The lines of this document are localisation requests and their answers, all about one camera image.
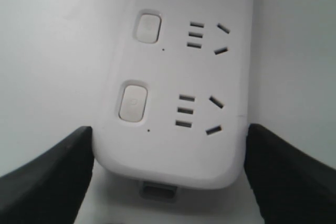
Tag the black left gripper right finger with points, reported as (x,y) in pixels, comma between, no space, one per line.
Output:
(289,185)

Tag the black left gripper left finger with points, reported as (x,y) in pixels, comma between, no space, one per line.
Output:
(52,187)

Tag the white power strip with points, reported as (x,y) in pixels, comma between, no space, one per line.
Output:
(174,111)

